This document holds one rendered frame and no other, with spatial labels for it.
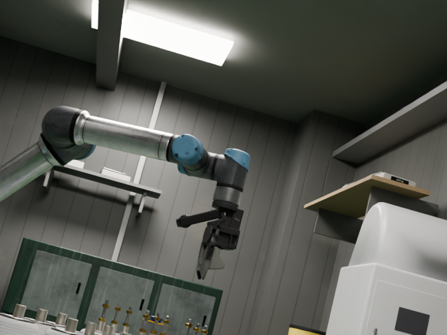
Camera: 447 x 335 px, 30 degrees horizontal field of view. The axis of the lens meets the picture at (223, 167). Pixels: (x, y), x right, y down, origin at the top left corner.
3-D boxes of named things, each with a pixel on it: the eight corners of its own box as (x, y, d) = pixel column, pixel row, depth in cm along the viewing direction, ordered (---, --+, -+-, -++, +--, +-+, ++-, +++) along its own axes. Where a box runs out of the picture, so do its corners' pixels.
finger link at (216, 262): (222, 282, 221) (229, 249, 224) (201, 276, 219) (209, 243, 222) (219, 284, 224) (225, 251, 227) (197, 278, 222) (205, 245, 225)
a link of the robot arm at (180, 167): (178, 139, 228) (216, 147, 225) (187, 150, 239) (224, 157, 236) (171, 167, 226) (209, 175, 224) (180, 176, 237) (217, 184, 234)
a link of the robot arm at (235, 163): (225, 152, 236) (254, 158, 234) (216, 189, 234) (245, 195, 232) (220, 144, 229) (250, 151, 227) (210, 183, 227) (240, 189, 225)
